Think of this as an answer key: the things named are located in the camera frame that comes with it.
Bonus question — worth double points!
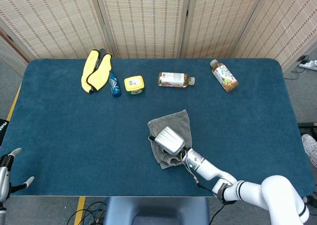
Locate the tea bottle with white label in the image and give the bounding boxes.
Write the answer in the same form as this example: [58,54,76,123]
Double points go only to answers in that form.
[158,72,196,89]

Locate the black floor cables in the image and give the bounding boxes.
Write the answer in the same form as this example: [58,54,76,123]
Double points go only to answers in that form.
[66,197,109,225]

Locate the black equipment frame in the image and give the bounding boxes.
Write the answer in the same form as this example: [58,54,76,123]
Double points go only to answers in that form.
[298,122,317,138]

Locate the black equipment with white lettering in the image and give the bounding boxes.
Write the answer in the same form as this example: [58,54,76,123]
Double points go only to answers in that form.
[0,117,10,146]

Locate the tea bottle with colourful label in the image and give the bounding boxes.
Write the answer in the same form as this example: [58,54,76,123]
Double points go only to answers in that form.
[210,59,239,93]

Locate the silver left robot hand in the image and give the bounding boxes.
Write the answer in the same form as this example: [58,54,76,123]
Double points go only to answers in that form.
[0,147,35,203]

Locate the yellow and black garment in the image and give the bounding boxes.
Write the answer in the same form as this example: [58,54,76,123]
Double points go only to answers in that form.
[81,49,113,94]

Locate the grey shorts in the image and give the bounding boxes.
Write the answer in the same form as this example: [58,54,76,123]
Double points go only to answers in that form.
[147,109,194,170]

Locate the blue patterned bottle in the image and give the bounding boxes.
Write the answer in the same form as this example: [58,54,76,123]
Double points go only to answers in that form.
[108,70,122,98]

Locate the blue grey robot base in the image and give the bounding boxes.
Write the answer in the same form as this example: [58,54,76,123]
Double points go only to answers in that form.
[103,197,211,225]

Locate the woven folding screen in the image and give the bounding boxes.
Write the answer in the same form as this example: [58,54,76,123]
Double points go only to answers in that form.
[0,0,317,77]

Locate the white sneaker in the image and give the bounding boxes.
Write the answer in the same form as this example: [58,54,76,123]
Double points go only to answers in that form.
[301,133,317,168]

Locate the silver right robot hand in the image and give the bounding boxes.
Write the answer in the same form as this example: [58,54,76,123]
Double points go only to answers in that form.
[148,126,186,157]

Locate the yellow lidded square jar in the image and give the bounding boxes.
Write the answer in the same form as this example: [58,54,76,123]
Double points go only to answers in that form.
[123,75,146,97]

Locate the white power strip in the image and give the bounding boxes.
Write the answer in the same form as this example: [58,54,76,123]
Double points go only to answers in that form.
[298,59,317,71]

